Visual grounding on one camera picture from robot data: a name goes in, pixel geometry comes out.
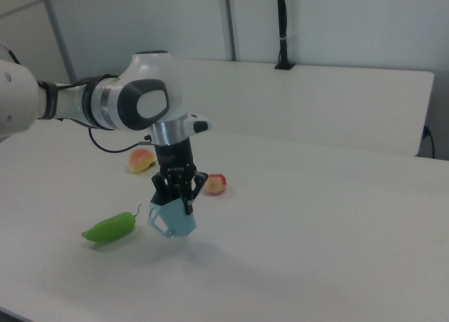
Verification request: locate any slanted grey partition post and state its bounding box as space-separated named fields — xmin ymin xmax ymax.
xmin=37 ymin=0 xmax=77 ymax=84

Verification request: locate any teal hexagonal mug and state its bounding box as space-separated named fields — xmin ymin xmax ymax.
xmin=146 ymin=194 xmax=197 ymax=239

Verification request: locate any upright grey partition post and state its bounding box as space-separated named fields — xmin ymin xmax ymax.
xmin=223 ymin=0 xmax=241 ymax=62

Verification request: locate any white side table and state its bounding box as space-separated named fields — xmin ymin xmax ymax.
xmin=168 ymin=58 xmax=436 ymax=158

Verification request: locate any green toy pepper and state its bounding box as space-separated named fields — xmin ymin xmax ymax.
xmin=81 ymin=204 xmax=143 ymax=245

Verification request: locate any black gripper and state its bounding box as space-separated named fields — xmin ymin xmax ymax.
xmin=151 ymin=137 xmax=210 ymax=216

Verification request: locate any black camera stand pole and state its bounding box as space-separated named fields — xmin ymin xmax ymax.
xmin=274 ymin=0 xmax=295 ymax=71

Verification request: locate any orange yellow toy peach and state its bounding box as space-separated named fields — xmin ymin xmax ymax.
xmin=126 ymin=148 xmax=158 ymax=174

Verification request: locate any red toy strawberry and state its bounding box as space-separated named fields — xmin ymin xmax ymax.
xmin=203 ymin=173 xmax=228 ymax=196

